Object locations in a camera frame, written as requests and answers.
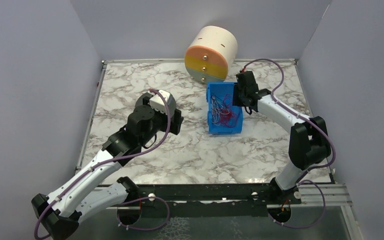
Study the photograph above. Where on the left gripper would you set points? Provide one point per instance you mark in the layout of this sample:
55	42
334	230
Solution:
176	120

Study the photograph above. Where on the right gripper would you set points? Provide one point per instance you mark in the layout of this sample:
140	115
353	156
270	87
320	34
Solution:
241	94

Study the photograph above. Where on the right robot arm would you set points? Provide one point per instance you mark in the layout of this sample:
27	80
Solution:
308	145

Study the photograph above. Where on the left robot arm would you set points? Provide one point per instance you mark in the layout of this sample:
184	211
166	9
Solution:
61	211

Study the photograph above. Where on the blue plastic bin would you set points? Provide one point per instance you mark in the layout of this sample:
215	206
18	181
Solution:
223	118

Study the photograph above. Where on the cream cylindrical drawer container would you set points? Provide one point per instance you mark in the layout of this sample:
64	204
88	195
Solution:
211	54

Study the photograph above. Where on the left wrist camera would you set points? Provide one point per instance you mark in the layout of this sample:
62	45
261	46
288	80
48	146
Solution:
156	102

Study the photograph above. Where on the aluminium frame rail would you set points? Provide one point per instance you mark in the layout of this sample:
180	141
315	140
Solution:
335	195

